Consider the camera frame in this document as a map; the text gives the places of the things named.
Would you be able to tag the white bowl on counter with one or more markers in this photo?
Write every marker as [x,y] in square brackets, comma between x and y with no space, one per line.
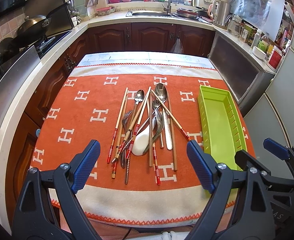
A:
[257,52]

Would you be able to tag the plastic bag on cabinet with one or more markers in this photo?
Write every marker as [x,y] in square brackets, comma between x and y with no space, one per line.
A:
[177,47]

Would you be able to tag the medium steel spoon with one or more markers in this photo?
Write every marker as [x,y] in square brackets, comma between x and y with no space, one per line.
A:
[147,129]

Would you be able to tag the glass pitcher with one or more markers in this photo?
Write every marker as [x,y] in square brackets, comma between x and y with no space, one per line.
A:
[233,24]

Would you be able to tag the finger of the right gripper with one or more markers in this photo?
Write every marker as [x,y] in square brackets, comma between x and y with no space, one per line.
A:
[245,161]
[282,152]

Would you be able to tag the steel electric kettle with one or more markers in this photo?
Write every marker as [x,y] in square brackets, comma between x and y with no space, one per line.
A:
[218,11]

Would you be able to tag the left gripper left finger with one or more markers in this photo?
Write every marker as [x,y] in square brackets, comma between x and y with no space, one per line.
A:
[34,216]

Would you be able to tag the white ceramic spoon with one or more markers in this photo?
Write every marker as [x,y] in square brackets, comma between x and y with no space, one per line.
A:
[141,141]

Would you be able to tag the steel pans by sink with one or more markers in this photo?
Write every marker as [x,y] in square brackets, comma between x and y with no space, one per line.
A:
[192,13]

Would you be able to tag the black wok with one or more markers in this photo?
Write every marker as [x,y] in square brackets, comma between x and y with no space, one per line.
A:
[31,30]

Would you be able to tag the brown wooden chopstick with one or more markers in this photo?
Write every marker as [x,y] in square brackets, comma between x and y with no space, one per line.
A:
[174,152]

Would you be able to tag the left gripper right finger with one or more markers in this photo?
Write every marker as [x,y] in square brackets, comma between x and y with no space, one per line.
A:
[252,217]

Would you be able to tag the steel fork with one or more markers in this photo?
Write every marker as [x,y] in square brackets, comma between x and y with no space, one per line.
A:
[125,120]

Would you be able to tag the red canister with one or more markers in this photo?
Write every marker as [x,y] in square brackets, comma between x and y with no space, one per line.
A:
[275,58]

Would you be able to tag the green plastic utensil tray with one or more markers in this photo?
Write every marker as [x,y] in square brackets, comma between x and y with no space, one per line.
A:
[221,126]

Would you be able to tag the steel sink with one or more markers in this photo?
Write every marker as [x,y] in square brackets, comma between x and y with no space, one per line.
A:
[147,13]

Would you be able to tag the red-tipped bamboo chopstick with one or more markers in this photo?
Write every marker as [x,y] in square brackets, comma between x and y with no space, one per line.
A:
[171,116]

